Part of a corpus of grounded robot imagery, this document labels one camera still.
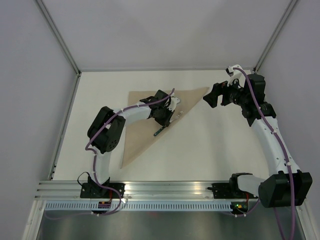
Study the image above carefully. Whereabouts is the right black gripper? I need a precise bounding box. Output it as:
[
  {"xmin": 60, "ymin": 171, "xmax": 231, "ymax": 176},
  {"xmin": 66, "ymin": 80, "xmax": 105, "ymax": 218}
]
[{"xmin": 203, "ymin": 75, "xmax": 250, "ymax": 108}]

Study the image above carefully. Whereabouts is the fork with teal handle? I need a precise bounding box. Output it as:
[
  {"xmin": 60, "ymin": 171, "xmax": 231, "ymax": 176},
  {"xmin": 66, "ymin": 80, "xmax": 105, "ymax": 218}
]
[{"xmin": 152, "ymin": 109, "xmax": 186, "ymax": 138}]

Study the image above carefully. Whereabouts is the beige cloth napkin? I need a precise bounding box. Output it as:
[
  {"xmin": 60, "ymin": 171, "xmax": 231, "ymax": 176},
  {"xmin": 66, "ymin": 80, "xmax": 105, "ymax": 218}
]
[{"xmin": 121, "ymin": 87, "xmax": 209, "ymax": 168}]

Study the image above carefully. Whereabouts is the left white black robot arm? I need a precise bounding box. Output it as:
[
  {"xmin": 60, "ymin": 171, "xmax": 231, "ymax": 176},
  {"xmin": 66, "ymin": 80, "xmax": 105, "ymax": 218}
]
[{"xmin": 85, "ymin": 89, "xmax": 181, "ymax": 198}]

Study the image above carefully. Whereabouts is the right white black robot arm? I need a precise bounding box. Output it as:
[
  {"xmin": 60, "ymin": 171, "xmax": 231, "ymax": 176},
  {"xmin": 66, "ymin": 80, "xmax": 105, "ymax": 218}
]
[{"xmin": 203, "ymin": 74, "xmax": 313, "ymax": 208}]

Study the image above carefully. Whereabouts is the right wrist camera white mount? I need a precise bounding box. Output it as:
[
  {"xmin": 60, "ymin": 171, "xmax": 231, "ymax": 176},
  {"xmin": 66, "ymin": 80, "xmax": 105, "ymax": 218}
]
[{"xmin": 225, "ymin": 64, "xmax": 244, "ymax": 87}]

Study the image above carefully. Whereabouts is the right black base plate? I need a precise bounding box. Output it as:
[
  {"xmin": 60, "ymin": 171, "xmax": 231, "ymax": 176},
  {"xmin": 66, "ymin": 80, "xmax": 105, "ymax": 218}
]
[{"xmin": 206, "ymin": 182, "xmax": 257, "ymax": 200}]

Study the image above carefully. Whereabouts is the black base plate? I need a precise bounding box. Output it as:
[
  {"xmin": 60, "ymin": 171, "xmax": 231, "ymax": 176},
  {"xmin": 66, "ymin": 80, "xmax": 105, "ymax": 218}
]
[
  {"xmin": 80, "ymin": 182, "xmax": 125, "ymax": 199},
  {"xmin": 206, "ymin": 182, "xmax": 257, "ymax": 200}
]

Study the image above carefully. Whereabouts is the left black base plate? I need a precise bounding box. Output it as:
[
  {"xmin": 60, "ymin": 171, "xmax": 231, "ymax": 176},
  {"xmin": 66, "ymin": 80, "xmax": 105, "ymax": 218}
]
[{"xmin": 80, "ymin": 182, "xmax": 125, "ymax": 199}]

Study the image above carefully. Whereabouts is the left aluminium frame post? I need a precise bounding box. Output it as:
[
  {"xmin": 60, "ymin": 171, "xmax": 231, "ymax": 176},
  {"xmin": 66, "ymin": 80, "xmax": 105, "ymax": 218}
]
[{"xmin": 34, "ymin": 0, "xmax": 81, "ymax": 76}]

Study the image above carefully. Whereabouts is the aluminium front rail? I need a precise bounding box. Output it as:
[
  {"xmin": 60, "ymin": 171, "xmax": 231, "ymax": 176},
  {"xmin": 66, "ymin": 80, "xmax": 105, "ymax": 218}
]
[{"xmin": 34, "ymin": 180, "xmax": 273, "ymax": 200}]

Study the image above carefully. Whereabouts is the white slotted cable duct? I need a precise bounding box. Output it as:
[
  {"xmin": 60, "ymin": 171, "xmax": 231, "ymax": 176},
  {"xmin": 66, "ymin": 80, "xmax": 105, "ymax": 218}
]
[{"xmin": 44, "ymin": 200, "xmax": 232, "ymax": 212}]

